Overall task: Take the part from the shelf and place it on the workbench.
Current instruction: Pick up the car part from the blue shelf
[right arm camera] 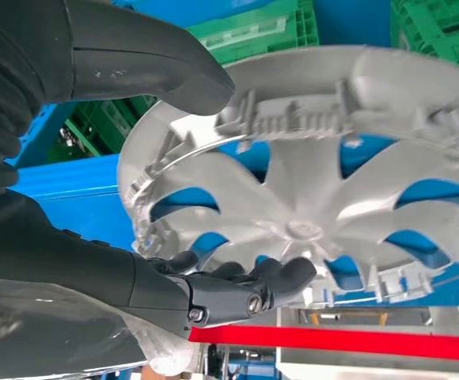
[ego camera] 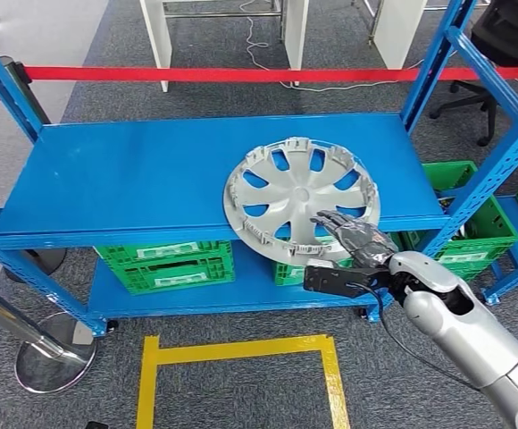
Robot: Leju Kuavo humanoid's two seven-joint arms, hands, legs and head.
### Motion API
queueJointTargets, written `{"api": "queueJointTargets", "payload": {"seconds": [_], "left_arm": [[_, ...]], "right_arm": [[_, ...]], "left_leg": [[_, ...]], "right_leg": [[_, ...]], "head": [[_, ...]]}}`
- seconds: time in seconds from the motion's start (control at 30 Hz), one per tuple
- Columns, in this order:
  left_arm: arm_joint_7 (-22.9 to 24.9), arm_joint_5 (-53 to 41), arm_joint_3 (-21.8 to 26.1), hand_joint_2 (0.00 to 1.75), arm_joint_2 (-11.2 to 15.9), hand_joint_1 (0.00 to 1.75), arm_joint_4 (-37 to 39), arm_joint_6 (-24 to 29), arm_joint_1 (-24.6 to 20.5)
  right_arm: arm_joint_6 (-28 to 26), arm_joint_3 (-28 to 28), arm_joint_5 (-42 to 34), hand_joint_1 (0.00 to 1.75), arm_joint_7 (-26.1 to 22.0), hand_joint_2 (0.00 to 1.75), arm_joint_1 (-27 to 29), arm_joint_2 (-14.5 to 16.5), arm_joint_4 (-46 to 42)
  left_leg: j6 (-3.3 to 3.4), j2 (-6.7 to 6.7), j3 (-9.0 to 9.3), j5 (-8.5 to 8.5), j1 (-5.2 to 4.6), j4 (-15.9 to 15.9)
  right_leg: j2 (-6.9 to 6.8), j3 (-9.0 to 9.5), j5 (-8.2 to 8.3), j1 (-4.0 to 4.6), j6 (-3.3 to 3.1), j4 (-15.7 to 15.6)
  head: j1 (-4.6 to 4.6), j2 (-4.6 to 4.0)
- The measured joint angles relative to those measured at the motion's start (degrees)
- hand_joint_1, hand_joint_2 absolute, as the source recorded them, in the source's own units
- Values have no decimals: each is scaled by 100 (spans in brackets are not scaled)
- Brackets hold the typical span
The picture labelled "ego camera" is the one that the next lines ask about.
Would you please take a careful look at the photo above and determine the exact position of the black office chair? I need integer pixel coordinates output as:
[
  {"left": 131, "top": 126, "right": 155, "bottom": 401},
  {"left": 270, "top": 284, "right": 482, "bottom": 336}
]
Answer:
[{"left": 428, "top": 0, "right": 518, "bottom": 148}]

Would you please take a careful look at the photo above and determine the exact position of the white table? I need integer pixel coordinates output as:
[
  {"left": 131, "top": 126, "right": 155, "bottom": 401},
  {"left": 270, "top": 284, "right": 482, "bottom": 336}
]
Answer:
[
  {"left": 139, "top": 0, "right": 310, "bottom": 93},
  {"left": 369, "top": 0, "right": 430, "bottom": 71}
]

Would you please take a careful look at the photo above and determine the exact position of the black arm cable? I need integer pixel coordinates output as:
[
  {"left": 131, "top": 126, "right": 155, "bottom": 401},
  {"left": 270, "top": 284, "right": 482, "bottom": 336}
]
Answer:
[{"left": 353, "top": 282, "right": 483, "bottom": 393}]

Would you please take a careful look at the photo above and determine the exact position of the long red barrier belt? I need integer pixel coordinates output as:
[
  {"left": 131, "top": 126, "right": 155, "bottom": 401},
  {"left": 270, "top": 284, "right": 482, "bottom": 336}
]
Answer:
[{"left": 22, "top": 64, "right": 518, "bottom": 84}]

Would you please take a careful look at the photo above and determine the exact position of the blue metal shelf rack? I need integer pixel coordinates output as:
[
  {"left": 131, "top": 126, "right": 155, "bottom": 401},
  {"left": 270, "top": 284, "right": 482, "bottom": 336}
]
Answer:
[
  {"left": 0, "top": 0, "right": 518, "bottom": 339},
  {"left": 482, "top": 172, "right": 518, "bottom": 306}
]

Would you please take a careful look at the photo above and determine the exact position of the white floor cable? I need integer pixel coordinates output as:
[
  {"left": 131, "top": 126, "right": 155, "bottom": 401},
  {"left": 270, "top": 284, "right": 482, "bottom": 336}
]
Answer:
[{"left": 240, "top": 0, "right": 425, "bottom": 94}]

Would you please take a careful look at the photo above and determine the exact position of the silver plastic wheel hubcap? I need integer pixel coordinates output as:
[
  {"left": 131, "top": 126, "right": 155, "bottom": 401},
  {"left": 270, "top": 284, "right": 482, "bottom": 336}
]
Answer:
[{"left": 222, "top": 137, "right": 381, "bottom": 267}]

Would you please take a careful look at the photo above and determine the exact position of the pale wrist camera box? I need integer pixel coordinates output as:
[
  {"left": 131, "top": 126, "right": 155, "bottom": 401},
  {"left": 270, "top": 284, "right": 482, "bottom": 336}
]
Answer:
[{"left": 304, "top": 258, "right": 392, "bottom": 299}]

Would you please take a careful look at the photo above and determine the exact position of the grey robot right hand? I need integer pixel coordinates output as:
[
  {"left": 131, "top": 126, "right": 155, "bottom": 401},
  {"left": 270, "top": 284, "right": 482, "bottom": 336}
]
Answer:
[{"left": 310, "top": 210, "right": 399, "bottom": 271}]

